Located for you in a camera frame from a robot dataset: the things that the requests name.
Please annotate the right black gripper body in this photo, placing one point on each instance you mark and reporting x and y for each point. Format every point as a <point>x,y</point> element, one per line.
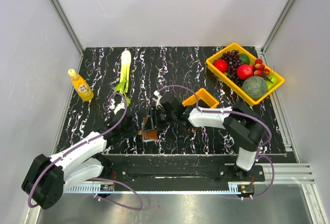
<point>162,118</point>

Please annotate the brown leather card holder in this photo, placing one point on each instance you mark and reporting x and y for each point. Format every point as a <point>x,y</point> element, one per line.
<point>148,133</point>

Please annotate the small orange plastic bin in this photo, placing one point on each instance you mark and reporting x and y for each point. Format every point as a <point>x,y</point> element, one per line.
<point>205,100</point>

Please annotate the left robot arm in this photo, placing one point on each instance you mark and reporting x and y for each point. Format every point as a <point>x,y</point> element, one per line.
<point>49,177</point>

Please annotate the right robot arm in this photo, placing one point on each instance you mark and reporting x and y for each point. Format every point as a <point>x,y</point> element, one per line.
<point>241,123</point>

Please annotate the red apple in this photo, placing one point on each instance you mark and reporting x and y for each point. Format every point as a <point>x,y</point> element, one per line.
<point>221,65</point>

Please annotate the dark purple grape bunch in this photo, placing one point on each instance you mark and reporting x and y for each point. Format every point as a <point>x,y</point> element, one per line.
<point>233,60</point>

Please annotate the red pomegranate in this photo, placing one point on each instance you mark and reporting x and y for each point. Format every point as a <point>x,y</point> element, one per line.
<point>244,72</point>

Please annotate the green netted melon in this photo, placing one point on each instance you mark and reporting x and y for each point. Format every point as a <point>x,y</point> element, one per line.
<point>255,87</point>

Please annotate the dark green avocado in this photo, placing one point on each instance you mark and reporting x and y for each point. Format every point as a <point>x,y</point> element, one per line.
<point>244,59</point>

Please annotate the yellow juice bottle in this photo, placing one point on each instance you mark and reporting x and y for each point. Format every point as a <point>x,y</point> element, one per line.
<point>80,85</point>

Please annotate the large yellow fruit tray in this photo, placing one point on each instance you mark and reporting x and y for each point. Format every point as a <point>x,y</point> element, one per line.
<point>238,90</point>

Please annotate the red lychee cluster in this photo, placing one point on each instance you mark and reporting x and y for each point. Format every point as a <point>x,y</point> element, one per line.
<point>259,69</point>

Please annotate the green apple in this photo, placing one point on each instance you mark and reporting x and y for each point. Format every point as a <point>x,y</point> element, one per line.
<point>271,81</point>

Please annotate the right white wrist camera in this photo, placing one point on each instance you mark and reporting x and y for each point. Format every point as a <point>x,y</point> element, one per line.
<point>157,98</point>

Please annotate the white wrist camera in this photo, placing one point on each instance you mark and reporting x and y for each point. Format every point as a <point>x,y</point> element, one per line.
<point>157,98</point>
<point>117,108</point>

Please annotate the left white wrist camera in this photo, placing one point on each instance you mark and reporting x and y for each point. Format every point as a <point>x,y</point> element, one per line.
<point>117,108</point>

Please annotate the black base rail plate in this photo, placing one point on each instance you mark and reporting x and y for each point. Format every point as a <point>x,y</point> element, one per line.
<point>222,168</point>

